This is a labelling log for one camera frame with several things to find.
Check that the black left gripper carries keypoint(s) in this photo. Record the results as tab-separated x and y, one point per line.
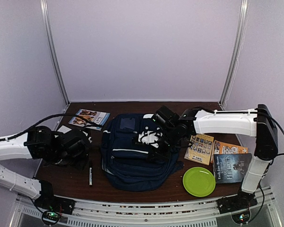
80	165

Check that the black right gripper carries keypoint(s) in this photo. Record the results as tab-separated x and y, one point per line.
157	155

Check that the black marker pen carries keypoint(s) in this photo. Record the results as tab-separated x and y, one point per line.
90	174

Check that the navy blue student backpack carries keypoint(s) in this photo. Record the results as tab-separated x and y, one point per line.
124	162

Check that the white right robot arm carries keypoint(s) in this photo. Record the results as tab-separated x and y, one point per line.
256	123

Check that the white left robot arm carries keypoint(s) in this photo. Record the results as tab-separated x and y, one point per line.
56	148

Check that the white paperback book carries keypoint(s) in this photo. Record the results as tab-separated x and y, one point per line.
64	129

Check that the yellow portrait grid booklet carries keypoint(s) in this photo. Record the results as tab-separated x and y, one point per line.
200	149

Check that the dog cover workbook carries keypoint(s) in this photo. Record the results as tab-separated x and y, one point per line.
97	117

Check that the green plastic plate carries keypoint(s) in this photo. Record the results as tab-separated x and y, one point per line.
199	181

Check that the orange cartoon booklet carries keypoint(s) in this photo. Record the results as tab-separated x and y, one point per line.
227	148

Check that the dark Wuthering Heights book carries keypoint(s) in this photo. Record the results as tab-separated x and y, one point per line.
230	168

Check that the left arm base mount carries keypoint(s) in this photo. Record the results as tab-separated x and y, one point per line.
52	210

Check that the front aluminium rail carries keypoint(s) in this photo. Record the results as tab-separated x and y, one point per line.
193	213

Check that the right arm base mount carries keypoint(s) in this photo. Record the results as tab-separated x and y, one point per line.
238	207

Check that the right aluminium frame post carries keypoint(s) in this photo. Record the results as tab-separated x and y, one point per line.
238	44

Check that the aluminium frame post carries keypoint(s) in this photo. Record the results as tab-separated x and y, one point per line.
52	50
238	44

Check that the left aluminium frame post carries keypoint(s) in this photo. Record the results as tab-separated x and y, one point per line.
52	50

